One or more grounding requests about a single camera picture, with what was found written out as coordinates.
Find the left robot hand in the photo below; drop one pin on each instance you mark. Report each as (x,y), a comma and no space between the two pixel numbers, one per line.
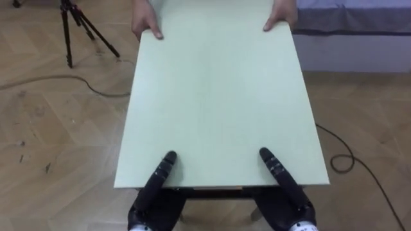
(154,192)

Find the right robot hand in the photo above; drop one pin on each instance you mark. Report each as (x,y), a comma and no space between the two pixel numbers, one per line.
(285,192)

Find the white table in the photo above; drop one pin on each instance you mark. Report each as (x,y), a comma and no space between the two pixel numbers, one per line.
(221,106)

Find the grey bed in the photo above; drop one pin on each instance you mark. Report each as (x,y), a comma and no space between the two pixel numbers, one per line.
(351,35)

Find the black camera tripod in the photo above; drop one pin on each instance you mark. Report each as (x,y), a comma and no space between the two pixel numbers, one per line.
(80,25)

